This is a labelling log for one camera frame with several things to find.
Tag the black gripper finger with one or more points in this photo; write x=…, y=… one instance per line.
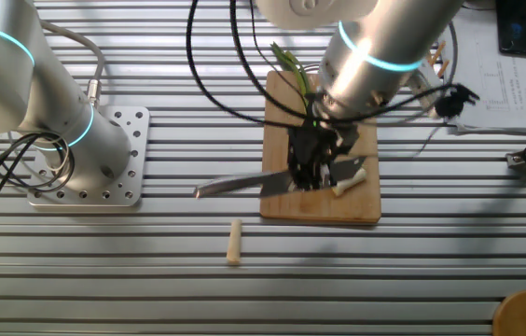
x=326, y=177
x=302, y=179

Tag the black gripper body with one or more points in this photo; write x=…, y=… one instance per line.
x=314, y=144

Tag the steel cleaver knife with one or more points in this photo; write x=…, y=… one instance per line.
x=235, y=183

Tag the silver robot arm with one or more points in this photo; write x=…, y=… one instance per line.
x=2, y=70

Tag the short white scallion piece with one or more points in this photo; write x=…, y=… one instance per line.
x=349, y=182

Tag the wooden cutting board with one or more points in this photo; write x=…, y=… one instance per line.
x=319, y=207

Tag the long scallion with green top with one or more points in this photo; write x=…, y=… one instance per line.
x=298, y=74

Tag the white scallion root end piece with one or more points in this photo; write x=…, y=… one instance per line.
x=234, y=242

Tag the wooden knife rack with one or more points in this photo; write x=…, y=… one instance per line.
x=438, y=58

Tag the white paper sheets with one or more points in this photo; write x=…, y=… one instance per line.
x=501, y=93

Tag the black smartphone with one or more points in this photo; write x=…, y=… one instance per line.
x=515, y=28

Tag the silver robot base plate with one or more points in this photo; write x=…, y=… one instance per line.
x=134, y=121

